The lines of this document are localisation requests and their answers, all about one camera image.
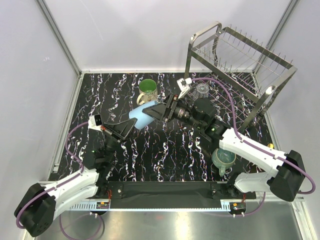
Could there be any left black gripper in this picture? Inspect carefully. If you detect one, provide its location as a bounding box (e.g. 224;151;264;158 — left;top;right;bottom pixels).
101;118;139;163

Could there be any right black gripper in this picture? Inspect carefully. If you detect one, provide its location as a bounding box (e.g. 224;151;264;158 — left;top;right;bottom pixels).
142;93;204;130

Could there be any light blue plastic cup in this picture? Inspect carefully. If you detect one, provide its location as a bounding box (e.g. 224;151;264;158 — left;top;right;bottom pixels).
128;100;158;130

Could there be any white floral mug green inside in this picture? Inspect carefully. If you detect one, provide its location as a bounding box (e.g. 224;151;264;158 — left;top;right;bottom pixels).
136;79;158;106

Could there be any clear faceted glass tumbler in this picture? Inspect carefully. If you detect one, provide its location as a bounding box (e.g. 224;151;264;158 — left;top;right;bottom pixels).
193;83;210;100

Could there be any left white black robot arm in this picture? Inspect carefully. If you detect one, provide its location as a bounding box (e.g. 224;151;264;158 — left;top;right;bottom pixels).
14;114;138;237

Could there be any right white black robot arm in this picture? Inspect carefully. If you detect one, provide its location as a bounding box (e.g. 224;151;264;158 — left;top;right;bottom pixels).
142;95;306;202

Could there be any steel two-tier dish rack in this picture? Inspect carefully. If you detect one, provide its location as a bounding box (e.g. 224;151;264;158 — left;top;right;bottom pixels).
184;21;297;132

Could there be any black marble pattern mat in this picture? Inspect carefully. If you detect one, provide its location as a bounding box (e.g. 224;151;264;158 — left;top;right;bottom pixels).
48;72;278;182

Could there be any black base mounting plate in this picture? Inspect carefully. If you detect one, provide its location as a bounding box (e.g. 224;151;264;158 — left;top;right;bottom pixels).
107;181;256;210

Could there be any teal ceramic mug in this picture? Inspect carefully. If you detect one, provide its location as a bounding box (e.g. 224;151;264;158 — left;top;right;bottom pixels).
211;148;237;177

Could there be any yellow cup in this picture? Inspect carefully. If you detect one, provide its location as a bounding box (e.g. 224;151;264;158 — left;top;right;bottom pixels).
267;143;274;149

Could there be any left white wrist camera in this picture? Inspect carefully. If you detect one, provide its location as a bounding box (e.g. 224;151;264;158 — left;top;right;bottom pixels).
88;114;103;131

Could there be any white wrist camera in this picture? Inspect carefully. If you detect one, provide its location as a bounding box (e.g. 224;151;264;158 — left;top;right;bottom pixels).
176;77;192;99
88;114;103;131

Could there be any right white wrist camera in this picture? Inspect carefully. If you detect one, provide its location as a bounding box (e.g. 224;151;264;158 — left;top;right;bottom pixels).
176;77;192;99

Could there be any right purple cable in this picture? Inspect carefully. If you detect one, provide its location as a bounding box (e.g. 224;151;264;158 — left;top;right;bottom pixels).
191;76;316;195

